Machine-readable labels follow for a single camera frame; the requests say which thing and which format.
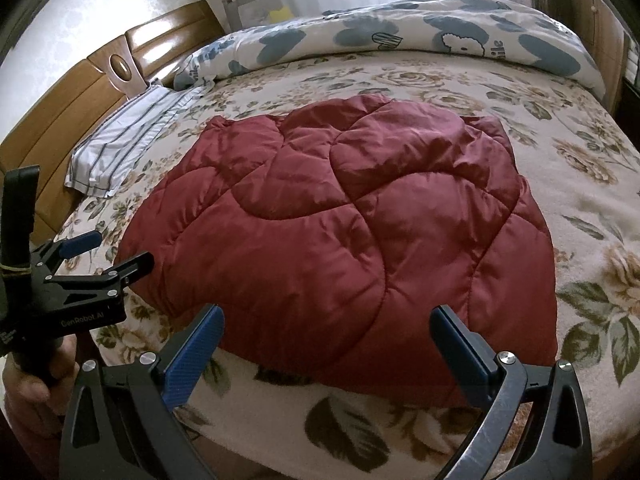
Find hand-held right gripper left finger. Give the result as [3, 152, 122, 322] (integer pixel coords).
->
[59, 304, 226, 480]

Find wooden wardrobe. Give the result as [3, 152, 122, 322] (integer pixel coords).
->
[530, 0, 640, 106]

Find floral bed blanket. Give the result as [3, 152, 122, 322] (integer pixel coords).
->
[50, 50, 640, 480]

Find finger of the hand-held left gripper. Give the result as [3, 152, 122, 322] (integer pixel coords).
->
[31, 230, 104, 275]
[42, 251, 155, 302]

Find wooden headboard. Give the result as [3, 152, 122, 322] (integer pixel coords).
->
[0, 0, 226, 241]

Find dark red quilted jacket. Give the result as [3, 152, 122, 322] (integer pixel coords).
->
[114, 92, 560, 407]

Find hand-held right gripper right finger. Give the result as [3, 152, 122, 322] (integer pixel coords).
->
[430, 305, 594, 480]

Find blue white printed duvet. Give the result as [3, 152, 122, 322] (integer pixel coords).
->
[172, 0, 607, 106]

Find striped white pillow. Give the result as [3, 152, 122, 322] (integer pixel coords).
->
[64, 85, 208, 199]

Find person's left hand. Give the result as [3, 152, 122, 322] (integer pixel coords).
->
[2, 332, 81, 417]

